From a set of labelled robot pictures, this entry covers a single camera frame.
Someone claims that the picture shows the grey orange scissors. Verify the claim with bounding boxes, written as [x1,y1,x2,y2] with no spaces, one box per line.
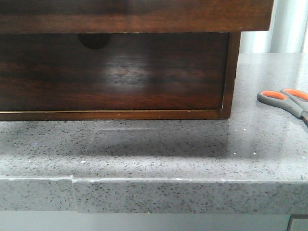
[257,89,308,125]

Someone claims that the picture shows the dark wooden drawer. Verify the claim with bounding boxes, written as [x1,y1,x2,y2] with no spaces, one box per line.
[0,0,273,34]
[0,32,230,113]

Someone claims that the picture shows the dark wooden drawer cabinet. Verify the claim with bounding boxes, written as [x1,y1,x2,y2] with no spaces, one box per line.
[0,31,242,121]

